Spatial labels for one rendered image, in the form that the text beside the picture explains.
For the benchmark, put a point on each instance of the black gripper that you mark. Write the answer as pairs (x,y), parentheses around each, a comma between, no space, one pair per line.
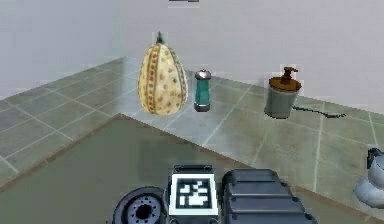
(143,209)

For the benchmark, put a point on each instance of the yellow spotted gourd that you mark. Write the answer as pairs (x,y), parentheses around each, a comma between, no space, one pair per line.
(162,80)

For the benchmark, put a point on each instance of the teal shaker with metal caps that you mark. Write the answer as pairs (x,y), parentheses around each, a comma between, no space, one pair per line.
(202,90)

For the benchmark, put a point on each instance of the grey soap dispenser brown pump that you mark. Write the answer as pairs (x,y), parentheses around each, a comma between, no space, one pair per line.
(280,97)

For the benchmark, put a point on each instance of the grey metal kettle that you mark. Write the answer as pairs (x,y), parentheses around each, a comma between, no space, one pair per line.
(371,181)

